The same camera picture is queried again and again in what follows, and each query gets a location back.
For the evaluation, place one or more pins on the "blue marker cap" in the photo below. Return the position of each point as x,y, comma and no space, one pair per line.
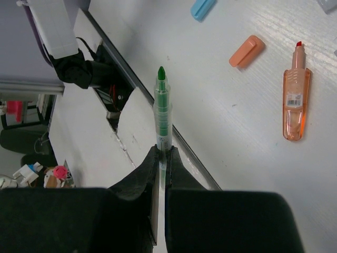
200,9

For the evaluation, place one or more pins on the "white eraser box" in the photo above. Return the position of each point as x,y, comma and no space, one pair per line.
327,5

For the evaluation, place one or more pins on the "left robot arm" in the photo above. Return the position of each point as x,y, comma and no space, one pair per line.
52,29

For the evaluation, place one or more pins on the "orange utility cutter pen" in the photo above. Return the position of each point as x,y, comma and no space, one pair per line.
296,87

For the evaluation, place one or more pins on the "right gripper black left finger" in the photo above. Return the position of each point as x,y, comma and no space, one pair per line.
121,218

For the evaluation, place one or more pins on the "orange marker cap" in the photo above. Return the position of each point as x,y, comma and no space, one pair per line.
247,52

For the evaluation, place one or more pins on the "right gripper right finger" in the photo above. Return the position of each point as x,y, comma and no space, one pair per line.
202,220

